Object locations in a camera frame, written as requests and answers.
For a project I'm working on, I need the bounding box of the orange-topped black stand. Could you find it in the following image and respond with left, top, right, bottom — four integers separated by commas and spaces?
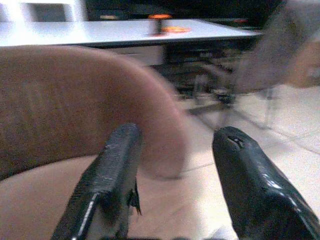
147, 13, 173, 36

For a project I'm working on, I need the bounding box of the orange round object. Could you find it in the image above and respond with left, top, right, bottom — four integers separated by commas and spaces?
161, 26, 192, 34

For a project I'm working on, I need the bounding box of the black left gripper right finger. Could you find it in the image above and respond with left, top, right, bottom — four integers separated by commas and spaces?
211, 126, 320, 240

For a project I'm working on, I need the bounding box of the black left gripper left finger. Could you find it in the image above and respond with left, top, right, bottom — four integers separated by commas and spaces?
50, 122, 143, 240

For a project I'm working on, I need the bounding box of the white low table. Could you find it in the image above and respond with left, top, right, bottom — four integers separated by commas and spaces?
0, 18, 263, 66

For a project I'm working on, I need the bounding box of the grey chair with metal legs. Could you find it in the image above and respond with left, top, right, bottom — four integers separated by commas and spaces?
187, 0, 320, 131

